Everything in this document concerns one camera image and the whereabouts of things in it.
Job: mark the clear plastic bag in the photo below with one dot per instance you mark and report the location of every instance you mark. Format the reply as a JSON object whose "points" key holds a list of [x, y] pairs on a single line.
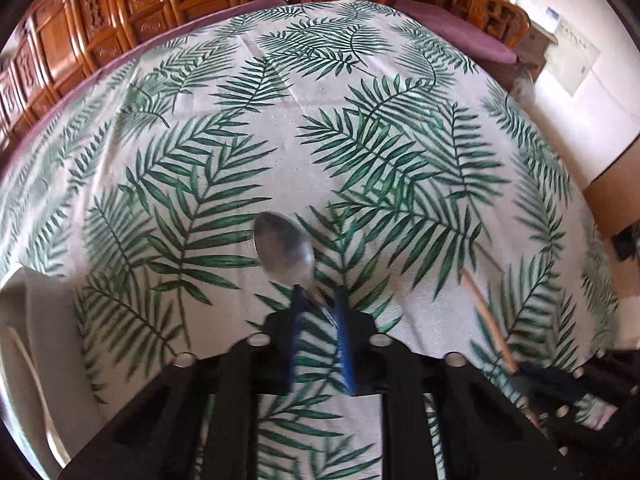
{"points": [[520, 87]]}

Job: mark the long purple seat cushion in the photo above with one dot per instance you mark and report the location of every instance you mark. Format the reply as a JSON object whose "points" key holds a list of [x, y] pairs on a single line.
{"points": [[265, 4]]}

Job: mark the brown wooden board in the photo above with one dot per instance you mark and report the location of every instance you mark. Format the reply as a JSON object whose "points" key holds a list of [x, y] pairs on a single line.
{"points": [[617, 195]]}

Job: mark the white wall paper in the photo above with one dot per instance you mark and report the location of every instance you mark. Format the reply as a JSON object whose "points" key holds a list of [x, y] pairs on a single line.
{"points": [[570, 50]]}

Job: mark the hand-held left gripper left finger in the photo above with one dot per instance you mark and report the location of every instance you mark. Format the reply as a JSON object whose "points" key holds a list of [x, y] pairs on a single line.
{"points": [[296, 320]]}

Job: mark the metal spoon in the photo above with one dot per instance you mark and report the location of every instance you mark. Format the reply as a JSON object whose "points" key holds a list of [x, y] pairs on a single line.
{"points": [[282, 250]]}

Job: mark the wooden chopstick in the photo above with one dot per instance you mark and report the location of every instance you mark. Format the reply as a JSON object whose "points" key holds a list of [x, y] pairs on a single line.
{"points": [[44, 412], [487, 315]]}

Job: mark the short carved wooden bench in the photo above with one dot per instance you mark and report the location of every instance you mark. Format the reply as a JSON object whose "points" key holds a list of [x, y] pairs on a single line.
{"points": [[480, 15]]}

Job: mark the palm leaf print tablecloth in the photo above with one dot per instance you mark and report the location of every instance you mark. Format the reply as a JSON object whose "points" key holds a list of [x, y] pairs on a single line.
{"points": [[350, 135]]}

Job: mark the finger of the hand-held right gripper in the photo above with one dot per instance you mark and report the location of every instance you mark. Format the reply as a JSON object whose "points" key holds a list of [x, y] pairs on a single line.
{"points": [[575, 425], [550, 382]]}

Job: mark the wooden side table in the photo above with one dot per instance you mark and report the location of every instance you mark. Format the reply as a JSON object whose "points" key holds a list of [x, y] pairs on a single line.
{"points": [[537, 45]]}

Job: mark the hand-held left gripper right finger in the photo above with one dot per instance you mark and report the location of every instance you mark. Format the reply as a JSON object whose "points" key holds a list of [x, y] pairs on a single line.
{"points": [[344, 340]]}

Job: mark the white plate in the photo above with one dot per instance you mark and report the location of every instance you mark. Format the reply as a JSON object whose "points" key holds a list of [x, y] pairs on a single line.
{"points": [[55, 360]]}

